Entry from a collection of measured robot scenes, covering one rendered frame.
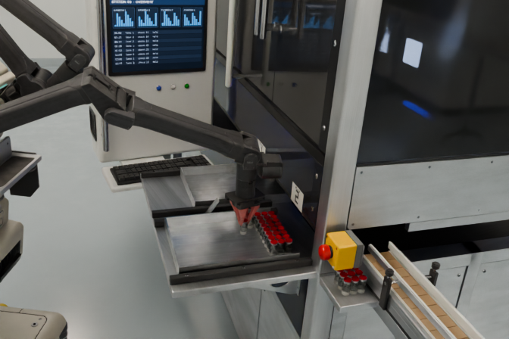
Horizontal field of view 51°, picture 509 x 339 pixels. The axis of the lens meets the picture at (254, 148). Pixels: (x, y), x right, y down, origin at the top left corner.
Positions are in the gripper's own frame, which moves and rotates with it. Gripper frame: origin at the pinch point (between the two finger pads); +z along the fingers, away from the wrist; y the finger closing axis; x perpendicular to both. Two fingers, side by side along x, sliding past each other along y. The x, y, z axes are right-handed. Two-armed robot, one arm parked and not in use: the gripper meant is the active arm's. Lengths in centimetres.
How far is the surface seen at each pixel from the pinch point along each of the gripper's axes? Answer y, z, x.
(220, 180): 12.0, 5.7, 37.0
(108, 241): 1, 92, 148
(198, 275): -20.8, 4.2, -12.3
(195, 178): 4.7, 5.5, 42.2
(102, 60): -17, -32, 77
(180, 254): -20.0, 5.7, 0.6
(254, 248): 0.6, 6.0, -6.0
